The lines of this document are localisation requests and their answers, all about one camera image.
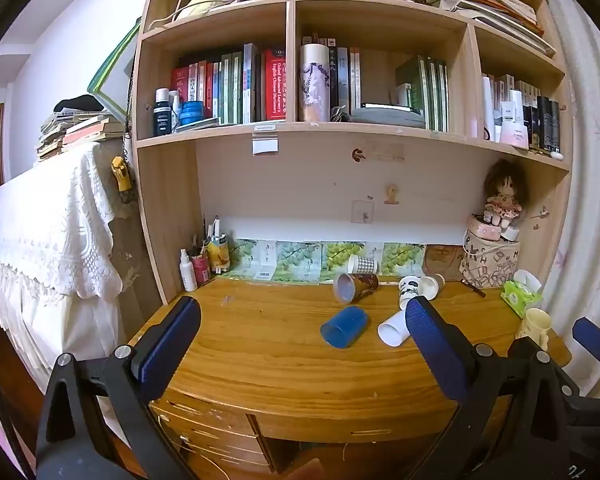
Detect white paper label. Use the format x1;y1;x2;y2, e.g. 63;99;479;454
252;134;280;156

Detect pile of books and papers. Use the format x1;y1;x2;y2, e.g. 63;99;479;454
424;0;557;58

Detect grey pouch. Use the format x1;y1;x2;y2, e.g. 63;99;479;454
349;106;427;129

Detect wooden desk with drawers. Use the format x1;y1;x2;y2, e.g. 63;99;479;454
129;272;573;480

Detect cream ceramic mug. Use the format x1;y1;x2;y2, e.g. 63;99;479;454
515;308;552;352

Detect green tissue pack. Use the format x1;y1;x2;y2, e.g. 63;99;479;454
500;269;544;319

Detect brown cork mat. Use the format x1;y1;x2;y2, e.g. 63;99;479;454
423;245;465;279

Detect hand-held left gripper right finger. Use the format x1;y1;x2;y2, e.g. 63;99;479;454
405;295;578;480

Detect floral print tube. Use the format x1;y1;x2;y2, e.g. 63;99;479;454
299;43;332;123

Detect white spray bottle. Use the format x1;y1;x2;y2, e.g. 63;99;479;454
179;248;199;292

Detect pink small box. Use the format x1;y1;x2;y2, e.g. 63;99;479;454
468;213;502;241

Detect white lace cloth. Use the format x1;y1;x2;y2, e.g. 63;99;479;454
0;141;125;378

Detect green framed board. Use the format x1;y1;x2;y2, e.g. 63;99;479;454
87;16;142;117

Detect plain white paper cup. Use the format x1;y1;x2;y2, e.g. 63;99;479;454
419;274;446;301
378;310;412;348

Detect row of green books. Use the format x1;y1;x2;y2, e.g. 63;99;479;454
395;54;450;133

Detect red pen holder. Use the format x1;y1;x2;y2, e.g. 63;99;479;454
190;232;211;284

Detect row of cosmetic boxes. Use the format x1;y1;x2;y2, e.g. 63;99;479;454
480;72;567;157

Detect brown haired plush doll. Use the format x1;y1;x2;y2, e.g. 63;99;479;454
482;159;528;229

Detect row of mixed books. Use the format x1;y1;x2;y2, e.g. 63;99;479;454
170;42;287;126

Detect blue round jar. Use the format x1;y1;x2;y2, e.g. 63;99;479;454
179;101;206;127

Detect cream cloth bag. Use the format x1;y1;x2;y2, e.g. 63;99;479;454
176;0;229;20

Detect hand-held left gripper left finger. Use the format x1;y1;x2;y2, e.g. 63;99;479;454
36;296;202;480

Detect checkered paper cup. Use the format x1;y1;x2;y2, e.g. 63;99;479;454
347;254;379;275

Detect row of slim books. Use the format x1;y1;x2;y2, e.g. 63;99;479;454
329;46;364;112

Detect yellow carton pen holder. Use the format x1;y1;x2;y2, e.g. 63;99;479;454
206;216;231;274

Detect green leaf print panel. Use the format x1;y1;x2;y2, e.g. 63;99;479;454
274;241;324;283
226;239;278;281
320;241;367;281
381;242;426;277

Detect panda print white cup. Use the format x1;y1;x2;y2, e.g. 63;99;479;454
398;276;422;311

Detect blue plastic cup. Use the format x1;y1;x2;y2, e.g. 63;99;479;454
320;306;370;349

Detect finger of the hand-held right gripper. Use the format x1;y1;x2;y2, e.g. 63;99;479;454
572;317;600;367

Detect glossy brown purple cup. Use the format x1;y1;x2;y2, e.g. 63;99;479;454
332;272;380;306

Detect black cloth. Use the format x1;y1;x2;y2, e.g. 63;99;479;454
54;94;104;114

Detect black cosmetic bottle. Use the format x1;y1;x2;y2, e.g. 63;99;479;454
153;88;174;137

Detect wooden bookshelf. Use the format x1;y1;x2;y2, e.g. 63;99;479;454
131;0;575;306

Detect printed fabric basket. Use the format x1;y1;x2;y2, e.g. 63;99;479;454
459;229;521;289

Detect stack of old books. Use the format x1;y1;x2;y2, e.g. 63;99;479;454
35;110;127;162

